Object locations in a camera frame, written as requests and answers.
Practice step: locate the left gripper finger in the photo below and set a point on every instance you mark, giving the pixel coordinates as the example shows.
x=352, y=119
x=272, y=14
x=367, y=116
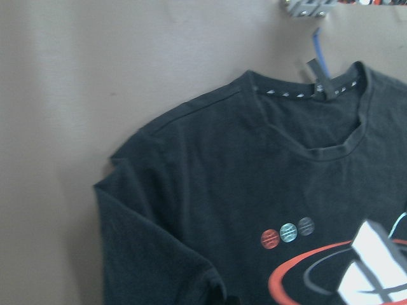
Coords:
x=232, y=300

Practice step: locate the black printed t-shirt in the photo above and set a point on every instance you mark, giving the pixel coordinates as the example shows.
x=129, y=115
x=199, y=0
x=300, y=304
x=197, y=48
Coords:
x=265, y=190

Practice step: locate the aluminium frame post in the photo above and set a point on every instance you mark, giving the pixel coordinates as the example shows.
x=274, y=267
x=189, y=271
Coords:
x=307, y=8

